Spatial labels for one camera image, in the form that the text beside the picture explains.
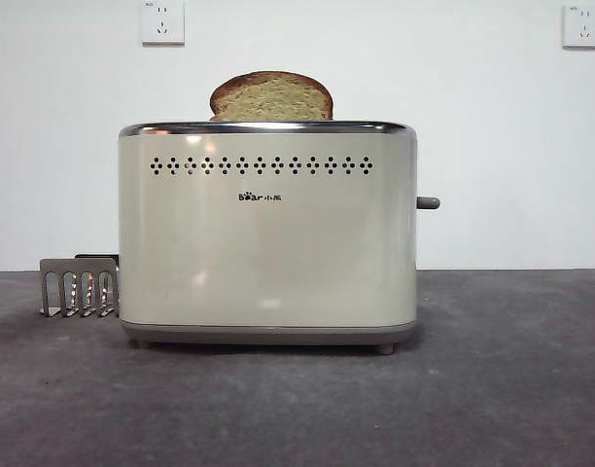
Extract brown bread slice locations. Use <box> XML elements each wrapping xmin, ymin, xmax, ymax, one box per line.
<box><xmin>208</xmin><ymin>70</ymin><xmax>335</xmax><ymax>123</ymax></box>

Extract cream two-slot toaster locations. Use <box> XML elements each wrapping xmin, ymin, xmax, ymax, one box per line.
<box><xmin>117</xmin><ymin>121</ymin><xmax>418</xmax><ymax>355</ymax></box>

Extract grey metal toast rack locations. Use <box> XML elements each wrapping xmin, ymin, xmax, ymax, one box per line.
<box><xmin>38</xmin><ymin>257</ymin><xmax>121</xmax><ymax>320</ymax></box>

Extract white wall socket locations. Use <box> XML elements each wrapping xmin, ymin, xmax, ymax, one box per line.
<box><xmin>140</xmin><ymin>0</ymin><xmax>186</xmax><ymax>48</ymax></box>
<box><xmin>561</xmin><ymin>4</ymin><xmax>595</xmax><ymax>50</ymax></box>

